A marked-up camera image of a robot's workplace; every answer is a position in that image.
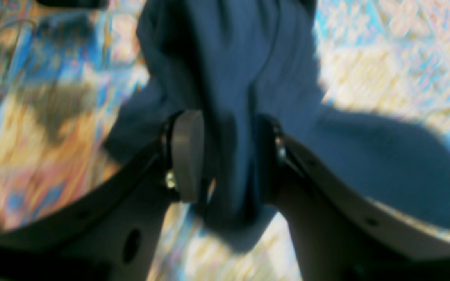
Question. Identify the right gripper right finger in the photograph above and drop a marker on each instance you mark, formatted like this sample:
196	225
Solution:
337	234

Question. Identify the patterned tile tablecloth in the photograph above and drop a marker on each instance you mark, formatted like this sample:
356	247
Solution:
64	74

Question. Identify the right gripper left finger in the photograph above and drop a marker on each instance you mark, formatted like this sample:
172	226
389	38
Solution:
112	233

